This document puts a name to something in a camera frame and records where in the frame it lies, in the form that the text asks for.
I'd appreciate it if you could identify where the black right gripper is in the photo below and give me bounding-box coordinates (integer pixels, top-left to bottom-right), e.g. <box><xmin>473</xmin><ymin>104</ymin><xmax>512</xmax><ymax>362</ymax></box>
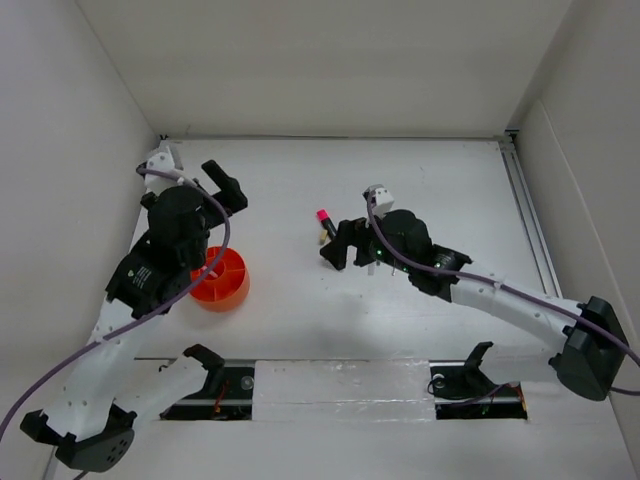
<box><xmin>318</xmin><ymin>209</ymin><xmax>413</xmax><ymax>275</ymax></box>

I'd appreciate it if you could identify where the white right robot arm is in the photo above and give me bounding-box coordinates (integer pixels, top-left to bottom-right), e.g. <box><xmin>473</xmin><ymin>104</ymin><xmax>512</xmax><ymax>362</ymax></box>
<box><xmin>316</xmin><ymin>210</ymin><xmax>628</xmax><ymax>401</ymax></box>

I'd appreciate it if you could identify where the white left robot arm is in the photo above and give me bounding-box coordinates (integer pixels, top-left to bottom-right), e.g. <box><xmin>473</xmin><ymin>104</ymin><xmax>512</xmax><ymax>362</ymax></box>
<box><xmin>20</xmin><ymin>160</ymin><xmax>248</xmax><ymax>475</ymax></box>

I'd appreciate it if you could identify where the pink black highlighter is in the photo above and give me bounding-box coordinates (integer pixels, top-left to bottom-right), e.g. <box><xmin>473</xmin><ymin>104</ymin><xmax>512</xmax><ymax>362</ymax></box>
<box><xmin>316</xmin><ymin>209</ymin><xmax>337</xmax><ymax>241</ymax></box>

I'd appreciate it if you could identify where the orange round divided container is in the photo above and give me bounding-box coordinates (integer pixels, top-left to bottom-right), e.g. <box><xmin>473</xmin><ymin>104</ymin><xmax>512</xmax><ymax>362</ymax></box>
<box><xmin>190</xmin><ymin>248</ymin><xmax>250</xmax><ymax>313</ymax></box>

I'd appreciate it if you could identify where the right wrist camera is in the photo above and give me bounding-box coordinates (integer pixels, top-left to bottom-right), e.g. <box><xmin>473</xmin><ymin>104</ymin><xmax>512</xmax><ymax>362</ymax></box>
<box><xmin>363</xmin><ymin>184</ymin><xmax>394</xmax><ymax>219</ymax></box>

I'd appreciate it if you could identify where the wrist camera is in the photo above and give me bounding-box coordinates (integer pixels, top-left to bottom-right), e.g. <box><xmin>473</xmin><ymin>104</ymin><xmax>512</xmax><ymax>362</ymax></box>
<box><xmin>363</xmin><ymin>184</ymin><xmax>394</xmax><ymax>219</ymax></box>
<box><xmin>136</xmin><ymin>143</ymin><xmax>184</xmax><ymax>195</ymax></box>

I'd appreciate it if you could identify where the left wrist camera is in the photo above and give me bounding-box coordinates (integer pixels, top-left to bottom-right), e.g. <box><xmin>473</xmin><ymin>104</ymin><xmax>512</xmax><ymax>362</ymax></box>
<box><xmin>136</xmin><ymin>143</ymin><xmax>184</xmax><ymax>195</ymax></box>

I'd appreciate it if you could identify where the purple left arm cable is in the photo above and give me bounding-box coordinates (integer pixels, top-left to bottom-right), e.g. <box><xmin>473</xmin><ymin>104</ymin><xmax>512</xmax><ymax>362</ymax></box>
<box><xmin>0</xmin><ymin>167</ymin><xmax>232</xmax><ymax>474</ymax></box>

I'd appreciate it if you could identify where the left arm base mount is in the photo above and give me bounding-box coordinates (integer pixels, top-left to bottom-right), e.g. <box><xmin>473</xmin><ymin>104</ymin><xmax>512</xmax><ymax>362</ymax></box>
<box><xmin>160</xmin><ymin>362</ymin><xmax>255</xmax><ymax>421</ymax></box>

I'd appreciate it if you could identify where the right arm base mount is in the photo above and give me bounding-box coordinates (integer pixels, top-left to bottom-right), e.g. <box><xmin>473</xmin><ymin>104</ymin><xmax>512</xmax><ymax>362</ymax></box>
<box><xmin>426</xmin><ymin>372</ymin><xmax>528</xmax><ymax>420</ymax></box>

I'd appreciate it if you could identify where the aluminium rail right side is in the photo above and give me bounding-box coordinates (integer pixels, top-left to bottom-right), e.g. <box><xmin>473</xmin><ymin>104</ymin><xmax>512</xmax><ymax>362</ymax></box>
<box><xmin>497</xmin><ymin>130</ymin><xmax>563</xmax><ymax>297</ymax></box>

